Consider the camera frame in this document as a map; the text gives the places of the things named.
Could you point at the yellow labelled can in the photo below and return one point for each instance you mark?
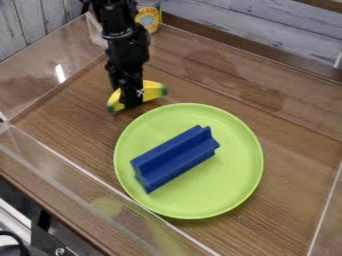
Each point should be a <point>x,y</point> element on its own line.
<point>150,14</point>

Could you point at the green round plate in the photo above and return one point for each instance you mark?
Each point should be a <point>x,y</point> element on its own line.
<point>217,185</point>

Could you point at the blue foam block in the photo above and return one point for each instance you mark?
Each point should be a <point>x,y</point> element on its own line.
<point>174,157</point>

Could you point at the yellow toy banana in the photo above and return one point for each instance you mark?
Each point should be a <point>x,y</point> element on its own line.
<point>154,90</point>

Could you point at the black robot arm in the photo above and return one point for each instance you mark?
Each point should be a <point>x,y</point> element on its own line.
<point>117,14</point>

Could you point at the clear acrylic enclosure wall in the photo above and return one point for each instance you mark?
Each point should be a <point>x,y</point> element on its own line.
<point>59,134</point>

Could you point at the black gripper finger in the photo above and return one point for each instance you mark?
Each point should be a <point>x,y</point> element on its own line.
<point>117,77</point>
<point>131,95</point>

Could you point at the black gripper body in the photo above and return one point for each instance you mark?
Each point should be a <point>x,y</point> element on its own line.
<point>127,51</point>

